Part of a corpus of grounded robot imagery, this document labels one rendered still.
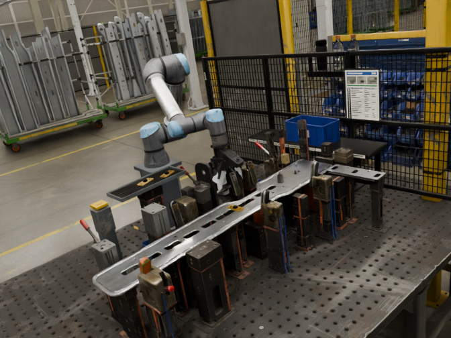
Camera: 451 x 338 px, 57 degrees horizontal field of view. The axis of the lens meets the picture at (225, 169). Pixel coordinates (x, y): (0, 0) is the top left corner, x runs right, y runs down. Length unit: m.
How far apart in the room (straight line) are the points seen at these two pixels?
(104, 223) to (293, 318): 0.89
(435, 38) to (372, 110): 0.49
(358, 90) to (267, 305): 1.36
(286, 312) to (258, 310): 0.12
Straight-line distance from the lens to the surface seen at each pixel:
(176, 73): 2.15
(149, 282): 1.48
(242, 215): 1.90
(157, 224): 1.84
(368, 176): 2.20
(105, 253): 1.75
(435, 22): 2.39
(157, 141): 2.36
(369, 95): 2.55
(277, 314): 1.81
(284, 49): 4.14
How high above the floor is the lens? 1.86
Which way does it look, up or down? 21 degrees down
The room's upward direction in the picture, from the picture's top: 9 degrees counter-clockwise
